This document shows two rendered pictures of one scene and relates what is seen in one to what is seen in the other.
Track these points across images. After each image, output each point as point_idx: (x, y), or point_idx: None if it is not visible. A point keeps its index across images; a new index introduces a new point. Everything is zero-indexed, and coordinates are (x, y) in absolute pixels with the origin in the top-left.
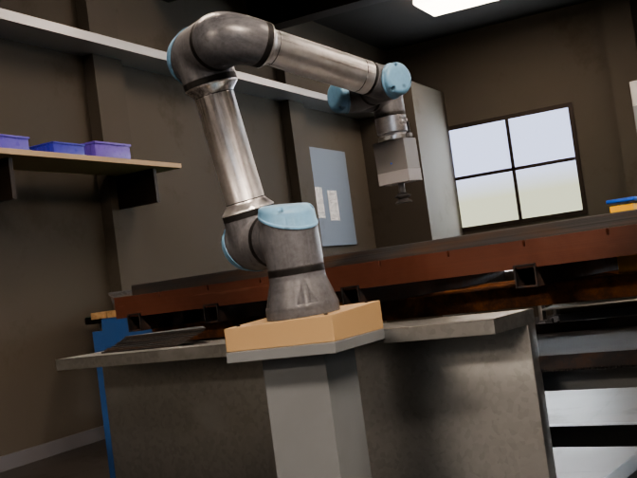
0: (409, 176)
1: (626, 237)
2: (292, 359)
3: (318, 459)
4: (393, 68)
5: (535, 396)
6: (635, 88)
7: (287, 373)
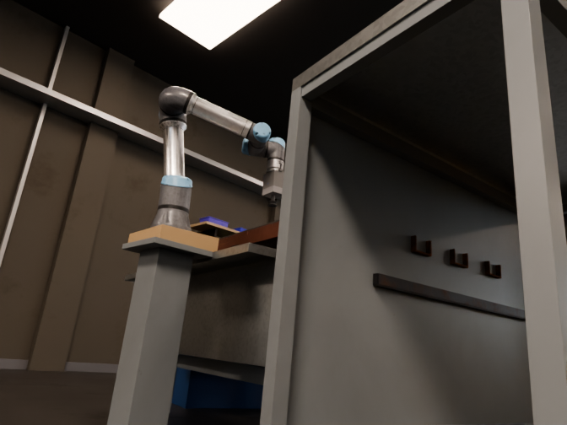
0: (272, 189)
1: None
2: (148, 251)
3: (143, 307)
4: (259, 124)
5: None
6: (294, 82)
7: (146, 258)
